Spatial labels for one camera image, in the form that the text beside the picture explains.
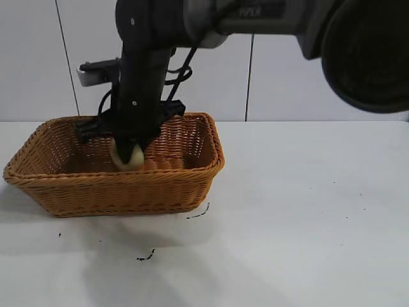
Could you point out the pale yellow round pastry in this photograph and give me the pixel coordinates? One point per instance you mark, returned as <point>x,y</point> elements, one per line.
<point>138,157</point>

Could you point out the brown woven wicker basket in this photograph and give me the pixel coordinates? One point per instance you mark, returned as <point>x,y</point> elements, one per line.
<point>112,192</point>

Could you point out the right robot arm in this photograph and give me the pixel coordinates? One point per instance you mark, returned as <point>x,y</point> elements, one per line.
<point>255,19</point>

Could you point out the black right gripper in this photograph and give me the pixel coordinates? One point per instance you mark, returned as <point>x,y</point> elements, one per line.
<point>140,89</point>

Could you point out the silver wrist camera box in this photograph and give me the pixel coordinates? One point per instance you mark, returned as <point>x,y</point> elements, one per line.
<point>92,77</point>

